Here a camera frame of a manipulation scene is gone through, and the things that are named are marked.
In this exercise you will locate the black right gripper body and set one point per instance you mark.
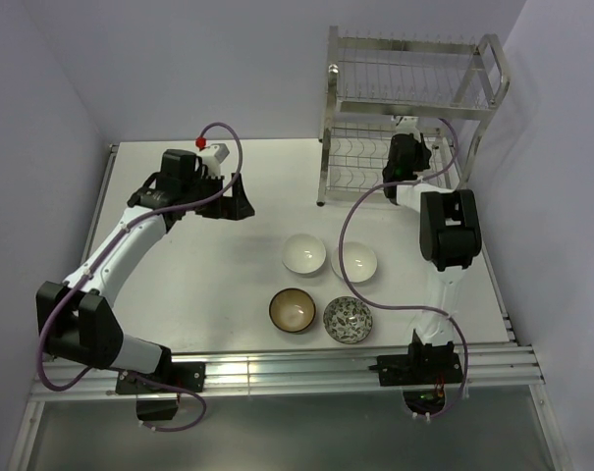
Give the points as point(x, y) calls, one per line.
point(421, 159)

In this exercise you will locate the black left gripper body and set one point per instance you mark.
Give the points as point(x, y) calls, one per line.
point(202, 187)

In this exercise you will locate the brown glazed bowl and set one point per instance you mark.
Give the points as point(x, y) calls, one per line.
point(292, 310)

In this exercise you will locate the black white floral bowl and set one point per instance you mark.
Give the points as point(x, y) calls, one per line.
point(347, 320)

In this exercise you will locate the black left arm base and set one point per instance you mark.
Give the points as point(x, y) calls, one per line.
point(159, 397)

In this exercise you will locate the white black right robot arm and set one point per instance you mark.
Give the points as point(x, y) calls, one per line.
point(449, 232)

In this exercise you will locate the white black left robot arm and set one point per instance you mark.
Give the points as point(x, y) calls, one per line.
point(75, 317)

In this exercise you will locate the stainless steel dish rack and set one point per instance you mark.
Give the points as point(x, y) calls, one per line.
point(443, 92)

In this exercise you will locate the white bowl left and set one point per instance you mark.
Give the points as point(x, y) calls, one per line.
point(303, 254)

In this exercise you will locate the white bowl right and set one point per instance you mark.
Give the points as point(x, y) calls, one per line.
point(360, 262)

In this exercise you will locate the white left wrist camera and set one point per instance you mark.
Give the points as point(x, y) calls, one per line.
point(207, 162)

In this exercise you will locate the aluminium mounting rail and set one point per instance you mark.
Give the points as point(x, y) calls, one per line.
point(347, 370)

